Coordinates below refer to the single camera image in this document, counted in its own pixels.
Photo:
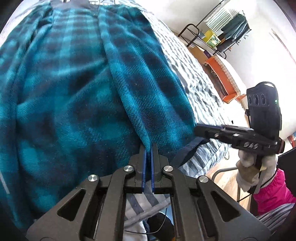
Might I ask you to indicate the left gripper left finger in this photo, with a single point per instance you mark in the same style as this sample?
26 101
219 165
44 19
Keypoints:
144 165

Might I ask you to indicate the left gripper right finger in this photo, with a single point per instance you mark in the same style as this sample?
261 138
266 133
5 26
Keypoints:
152 167

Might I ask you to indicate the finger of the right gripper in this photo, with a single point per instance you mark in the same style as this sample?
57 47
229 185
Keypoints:
221 136
208 128

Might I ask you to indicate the teal plaid fleece jacket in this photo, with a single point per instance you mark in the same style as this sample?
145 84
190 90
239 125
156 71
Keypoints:
82 87

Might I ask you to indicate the pink sleeve right forearm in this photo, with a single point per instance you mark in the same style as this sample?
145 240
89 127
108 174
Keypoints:
274 194

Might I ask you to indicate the black clothes rack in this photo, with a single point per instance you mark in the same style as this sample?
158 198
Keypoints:
192 34

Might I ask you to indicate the dark hanging clothes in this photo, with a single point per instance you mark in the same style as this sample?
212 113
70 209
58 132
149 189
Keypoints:
232 32

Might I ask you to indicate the right gloved hand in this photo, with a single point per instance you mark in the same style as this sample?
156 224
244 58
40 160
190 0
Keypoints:
248 175

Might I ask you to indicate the orange stool with white cloth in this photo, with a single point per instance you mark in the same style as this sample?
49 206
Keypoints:
229 84

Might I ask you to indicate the zebra striped trousers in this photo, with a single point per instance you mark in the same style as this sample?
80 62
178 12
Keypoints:
275 219

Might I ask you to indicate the striped hanging towel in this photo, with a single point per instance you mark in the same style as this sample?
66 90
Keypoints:
217 20

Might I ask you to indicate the black camera box right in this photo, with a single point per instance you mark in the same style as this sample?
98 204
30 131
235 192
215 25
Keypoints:
263 111

